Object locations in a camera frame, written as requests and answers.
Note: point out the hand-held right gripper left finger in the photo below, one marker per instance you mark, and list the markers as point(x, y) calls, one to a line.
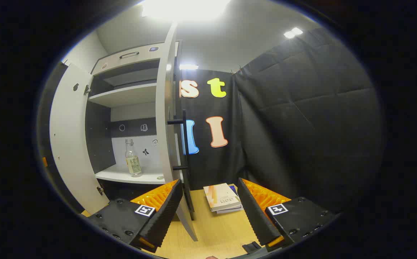
point(165, 212)

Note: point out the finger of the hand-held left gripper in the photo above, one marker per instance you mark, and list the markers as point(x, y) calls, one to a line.
point(45, 162)

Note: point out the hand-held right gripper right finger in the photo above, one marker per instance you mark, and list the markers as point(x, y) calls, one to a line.
point(253, 212)

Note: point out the white cabinet door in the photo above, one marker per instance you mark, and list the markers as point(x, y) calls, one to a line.
point(163, 108)
point(72, 144)

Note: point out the clear glass bottle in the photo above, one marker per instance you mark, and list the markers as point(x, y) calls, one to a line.
point(133, 163)

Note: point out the white grey cabinet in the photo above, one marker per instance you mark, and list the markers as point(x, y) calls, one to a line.
point(125, 95)

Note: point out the white cabinet drawer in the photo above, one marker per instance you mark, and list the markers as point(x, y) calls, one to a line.
point(136, 61)

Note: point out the white orange book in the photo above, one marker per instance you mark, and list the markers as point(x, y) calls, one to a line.
point(221, 196)

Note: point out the black backdrop cloth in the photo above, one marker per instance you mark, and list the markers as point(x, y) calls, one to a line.
point(302, 126)

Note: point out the ceiling light panel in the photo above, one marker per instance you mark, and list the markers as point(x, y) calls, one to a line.
point(188, 67)
point(293, 33)
point(185, 8)

